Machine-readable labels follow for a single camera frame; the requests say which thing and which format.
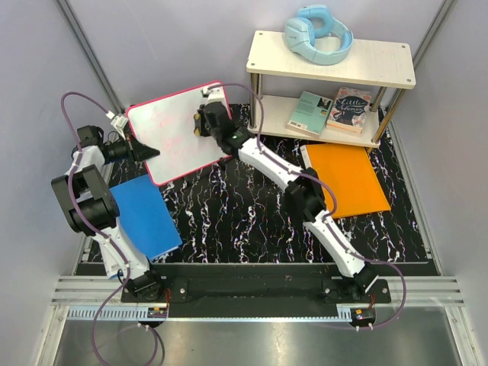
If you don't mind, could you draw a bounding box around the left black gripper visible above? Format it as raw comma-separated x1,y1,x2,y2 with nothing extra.
106,132,159,166

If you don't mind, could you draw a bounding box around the pink framed whiteboard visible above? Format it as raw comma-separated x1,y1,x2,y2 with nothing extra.
127,81,226,186

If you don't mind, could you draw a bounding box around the yellow whiteboard eraser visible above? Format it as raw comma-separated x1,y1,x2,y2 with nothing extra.
194,112,202,136

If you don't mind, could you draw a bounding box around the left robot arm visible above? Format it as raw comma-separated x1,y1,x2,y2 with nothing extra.
51,125,165,302

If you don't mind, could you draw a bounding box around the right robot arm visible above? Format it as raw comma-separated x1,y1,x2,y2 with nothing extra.
195,102,378,303

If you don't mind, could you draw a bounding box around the blue book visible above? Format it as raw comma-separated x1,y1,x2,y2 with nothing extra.
101,175,183,281

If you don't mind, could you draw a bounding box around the black marble pattern mat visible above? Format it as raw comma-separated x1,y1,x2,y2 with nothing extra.
74,103,443,276

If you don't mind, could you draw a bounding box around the teal paperback book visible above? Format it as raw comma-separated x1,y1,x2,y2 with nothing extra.
286,91,333,137

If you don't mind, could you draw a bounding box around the Little Women book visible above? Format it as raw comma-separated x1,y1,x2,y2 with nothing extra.
326,86,372,135

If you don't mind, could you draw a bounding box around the orange folder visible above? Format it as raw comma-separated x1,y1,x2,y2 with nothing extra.
300,143,390,219

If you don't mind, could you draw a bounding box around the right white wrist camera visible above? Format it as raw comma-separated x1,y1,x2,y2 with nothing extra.
201,85,226,105

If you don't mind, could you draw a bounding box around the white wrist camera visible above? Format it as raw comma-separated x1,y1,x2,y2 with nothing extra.
201,85,226,105
106,111,129,137

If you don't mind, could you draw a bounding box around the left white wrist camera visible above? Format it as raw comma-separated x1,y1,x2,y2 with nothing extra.
106,111,129,137

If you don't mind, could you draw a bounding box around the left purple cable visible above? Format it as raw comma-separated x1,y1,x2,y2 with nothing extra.
60,91,165,366

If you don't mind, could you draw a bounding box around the purple cable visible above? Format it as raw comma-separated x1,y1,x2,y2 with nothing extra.
60,91,165,366
207,83,407,331

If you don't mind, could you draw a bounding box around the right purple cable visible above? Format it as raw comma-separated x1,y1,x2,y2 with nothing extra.
207,83,407,331

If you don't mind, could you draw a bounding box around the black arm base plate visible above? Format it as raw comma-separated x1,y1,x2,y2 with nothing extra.
121,263,391,321

